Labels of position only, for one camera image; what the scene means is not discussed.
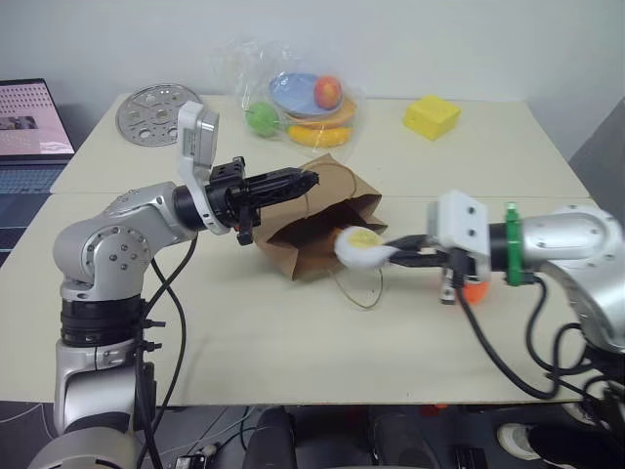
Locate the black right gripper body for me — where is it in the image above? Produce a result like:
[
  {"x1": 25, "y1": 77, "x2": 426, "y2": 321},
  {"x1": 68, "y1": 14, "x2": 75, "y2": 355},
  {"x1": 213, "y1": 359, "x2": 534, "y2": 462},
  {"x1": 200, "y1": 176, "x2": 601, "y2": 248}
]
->
[{"x1": 418, "y1": 234, "x2": 479, "y2": 306}]

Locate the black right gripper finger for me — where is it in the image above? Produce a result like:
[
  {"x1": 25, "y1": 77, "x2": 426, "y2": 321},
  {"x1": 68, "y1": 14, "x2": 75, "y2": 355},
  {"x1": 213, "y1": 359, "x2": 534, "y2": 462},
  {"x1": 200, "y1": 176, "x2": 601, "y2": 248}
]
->
[
  {"x1": 386, "y1": 234, "x2": 432, "y2": 254},
  {"x1": 388, "y1": 249, "x2": 448, "y2": 270}
]

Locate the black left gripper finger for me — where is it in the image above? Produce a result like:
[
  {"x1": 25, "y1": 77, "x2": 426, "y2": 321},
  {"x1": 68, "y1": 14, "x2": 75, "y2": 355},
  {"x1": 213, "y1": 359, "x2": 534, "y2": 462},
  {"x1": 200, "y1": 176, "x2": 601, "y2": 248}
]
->
[
  {"x1": 248, "y1": 185, "x2": 317, "y2": 208},
  {"x1": 251, "y1": 166, "x2": 321, "y2": 192}
]

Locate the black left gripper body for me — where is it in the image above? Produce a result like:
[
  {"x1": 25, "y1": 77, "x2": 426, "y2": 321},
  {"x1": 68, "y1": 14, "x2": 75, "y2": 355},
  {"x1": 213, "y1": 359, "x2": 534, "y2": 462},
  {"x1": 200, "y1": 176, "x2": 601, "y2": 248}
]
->
[{"x1": 206, "y1": 156, "x2": 264, "y2": 246}]

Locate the fried egg plush toy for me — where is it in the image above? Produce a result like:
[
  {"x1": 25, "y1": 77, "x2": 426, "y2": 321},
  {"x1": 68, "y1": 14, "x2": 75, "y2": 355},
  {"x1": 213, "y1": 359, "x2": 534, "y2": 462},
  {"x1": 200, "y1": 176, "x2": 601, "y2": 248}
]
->
[{"x1": 334, "y1": 225, "x2": 399, "y2": 270}]

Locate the brown paper bag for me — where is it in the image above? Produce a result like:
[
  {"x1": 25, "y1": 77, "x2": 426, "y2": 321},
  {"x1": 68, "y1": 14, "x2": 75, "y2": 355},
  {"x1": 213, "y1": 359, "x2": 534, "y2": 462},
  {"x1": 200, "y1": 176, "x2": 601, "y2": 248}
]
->
[{"x1": 253, "y1": 152, "x2": 390, "y2": 311}]

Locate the orange plush toy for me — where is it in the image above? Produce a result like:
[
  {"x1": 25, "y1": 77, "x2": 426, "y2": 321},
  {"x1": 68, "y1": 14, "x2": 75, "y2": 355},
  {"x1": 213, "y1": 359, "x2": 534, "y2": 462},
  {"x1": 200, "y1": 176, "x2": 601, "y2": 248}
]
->
[{"x1": 460, "y1": 279, "x2": 491, "y2": 306}]

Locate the clear plastic bag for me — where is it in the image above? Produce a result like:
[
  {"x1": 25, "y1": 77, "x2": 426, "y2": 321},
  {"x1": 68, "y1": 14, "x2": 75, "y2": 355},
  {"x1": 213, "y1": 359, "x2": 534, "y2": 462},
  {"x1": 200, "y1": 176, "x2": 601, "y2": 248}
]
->
[{"x1": 213, "y1": 37, "x2": 368, "y2": 160}]

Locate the yellow cheese plush toy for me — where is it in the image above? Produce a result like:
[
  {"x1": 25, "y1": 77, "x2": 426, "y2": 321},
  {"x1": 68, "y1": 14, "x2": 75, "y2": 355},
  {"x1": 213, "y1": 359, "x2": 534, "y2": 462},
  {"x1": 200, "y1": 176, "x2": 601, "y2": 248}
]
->
[{"x1": 403, "y1": 94, "x2": 463, "y2": 144}]

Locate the yellow toy banana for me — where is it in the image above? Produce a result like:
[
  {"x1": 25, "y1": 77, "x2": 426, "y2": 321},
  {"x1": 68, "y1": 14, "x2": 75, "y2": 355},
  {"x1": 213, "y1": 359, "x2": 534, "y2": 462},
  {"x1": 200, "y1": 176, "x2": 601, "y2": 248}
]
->
[{"x1": 286, "y1": 124, "x2": 355, "y2": 149}]

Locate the green toy apple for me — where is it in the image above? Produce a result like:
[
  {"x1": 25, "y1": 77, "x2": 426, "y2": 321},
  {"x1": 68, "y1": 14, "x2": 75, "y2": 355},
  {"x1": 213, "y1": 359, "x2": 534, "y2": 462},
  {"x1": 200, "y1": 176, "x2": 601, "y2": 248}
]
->
[{"x1": 245, "y1": 101, "x2": 281, "y2": 139}]

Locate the orange toy plate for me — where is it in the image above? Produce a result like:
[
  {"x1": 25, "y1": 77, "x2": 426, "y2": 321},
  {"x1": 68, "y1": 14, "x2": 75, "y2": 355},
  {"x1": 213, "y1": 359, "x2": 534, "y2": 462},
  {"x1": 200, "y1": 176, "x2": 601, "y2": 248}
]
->
[{"x1": 281, "y1": 96, "x2": 358, "y2": 130}]

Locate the blue toy plate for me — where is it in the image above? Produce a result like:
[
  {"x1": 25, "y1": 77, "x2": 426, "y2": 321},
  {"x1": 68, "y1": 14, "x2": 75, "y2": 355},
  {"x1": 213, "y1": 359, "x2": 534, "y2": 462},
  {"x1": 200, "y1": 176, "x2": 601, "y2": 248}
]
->
[{"x1": 268, "y1": 71, "x2": 326, "y2": 117}]

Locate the red orange toy peach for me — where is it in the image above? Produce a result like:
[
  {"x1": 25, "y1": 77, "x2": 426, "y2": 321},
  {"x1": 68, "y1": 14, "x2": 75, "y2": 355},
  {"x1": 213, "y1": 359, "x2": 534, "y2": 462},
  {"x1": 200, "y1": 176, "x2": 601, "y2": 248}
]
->
[{"x1": 312, "y1": 74, "x2": 344, "y2": 110}]

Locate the perforated metal disc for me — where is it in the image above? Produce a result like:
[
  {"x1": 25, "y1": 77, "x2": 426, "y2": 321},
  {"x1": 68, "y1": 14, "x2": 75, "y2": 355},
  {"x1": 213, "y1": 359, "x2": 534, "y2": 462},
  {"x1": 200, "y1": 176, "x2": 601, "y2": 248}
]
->
[{"x1": 115, "y1": 83, "x2": 203, "y2": 148}]

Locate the dark rounded shape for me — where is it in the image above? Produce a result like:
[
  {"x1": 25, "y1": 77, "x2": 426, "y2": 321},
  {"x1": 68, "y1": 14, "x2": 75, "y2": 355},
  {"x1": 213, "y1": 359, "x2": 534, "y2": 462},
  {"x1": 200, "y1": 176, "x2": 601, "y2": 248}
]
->
[
  {"x1": 242, "y1": 405, "x2": 300, "y2": 469},
  {"x1": 366, "y1": 412, "x2": 459, "y2": 469}
]

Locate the white round object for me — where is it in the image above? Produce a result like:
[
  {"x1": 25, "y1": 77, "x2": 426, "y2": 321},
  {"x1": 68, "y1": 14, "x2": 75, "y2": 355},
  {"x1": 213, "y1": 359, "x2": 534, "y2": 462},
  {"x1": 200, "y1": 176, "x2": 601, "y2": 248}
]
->
[{"x1": 496, "y1": 421, "x2": 539, "y2": 461}]

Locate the grey cabinet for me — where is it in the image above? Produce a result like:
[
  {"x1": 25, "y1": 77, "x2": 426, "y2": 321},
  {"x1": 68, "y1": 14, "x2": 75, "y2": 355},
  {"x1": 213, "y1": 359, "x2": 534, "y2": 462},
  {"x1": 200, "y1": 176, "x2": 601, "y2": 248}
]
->
[{"x1": 567, "y1": 91, "x2": 625, "y2": 202}]

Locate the open laptop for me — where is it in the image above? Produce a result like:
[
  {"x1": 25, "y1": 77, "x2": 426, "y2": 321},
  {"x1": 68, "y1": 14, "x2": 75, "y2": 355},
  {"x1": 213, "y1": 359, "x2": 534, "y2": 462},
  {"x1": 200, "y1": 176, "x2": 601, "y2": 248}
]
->
[{"x1": 0, "y1": 78, "x2": 77, "y2": 268}]

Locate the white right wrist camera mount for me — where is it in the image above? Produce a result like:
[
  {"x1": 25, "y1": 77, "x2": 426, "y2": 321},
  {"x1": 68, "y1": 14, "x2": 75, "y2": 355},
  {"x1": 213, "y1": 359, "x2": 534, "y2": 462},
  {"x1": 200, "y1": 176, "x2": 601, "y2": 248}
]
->
[{"x1": 426, "y1": 190, "x2": 492, "y2": 284}]

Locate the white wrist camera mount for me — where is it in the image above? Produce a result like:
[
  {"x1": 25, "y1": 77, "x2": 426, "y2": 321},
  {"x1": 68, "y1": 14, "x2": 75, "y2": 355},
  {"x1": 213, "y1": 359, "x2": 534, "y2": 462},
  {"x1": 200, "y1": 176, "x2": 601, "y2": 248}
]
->
[
  {"x1": 426, "y1": 190, "x2": 492, "y2": 284},
  {"x1": 175, "y1": 101, "x2": 231, "y2": 236}
]

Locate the green clamp ring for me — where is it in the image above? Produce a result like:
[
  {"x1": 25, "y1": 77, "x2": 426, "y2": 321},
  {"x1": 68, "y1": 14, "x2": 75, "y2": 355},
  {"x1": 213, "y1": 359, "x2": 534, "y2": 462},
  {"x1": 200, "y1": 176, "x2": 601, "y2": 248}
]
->
[{"x1": 504, "y1": 201, "x2": 534, "y2": 287}]

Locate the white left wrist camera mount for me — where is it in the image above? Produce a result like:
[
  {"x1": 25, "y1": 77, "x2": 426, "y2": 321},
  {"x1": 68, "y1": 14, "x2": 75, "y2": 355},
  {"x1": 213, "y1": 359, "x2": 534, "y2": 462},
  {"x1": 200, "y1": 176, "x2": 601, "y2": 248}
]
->
[{"x1": 175, "y1": 101, "x2": 231, "y2": 236}]

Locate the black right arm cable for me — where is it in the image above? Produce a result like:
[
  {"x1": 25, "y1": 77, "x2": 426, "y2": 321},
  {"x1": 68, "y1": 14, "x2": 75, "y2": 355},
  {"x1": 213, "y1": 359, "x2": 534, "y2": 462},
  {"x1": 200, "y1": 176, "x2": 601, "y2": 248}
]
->
[{"x1": 452, "y1": 247, "x2": 609, "y2": 403}]

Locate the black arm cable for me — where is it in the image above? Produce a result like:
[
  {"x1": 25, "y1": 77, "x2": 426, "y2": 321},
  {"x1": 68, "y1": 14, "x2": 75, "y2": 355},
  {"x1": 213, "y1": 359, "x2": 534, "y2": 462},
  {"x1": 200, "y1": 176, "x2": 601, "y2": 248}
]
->
[
  {"x1": 452, "y1": 247, "x2": 609, "y2": 403},
  {"x1": 134, "y1": 229, "x2": 199, "y2": 469}
]

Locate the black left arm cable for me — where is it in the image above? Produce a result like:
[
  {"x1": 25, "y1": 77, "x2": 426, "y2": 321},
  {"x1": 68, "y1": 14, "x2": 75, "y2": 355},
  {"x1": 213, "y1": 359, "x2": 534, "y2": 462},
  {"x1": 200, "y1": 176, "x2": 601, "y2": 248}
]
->
[{"x1": 134, "y1": 229, "x2": 199, "y2": 469}]

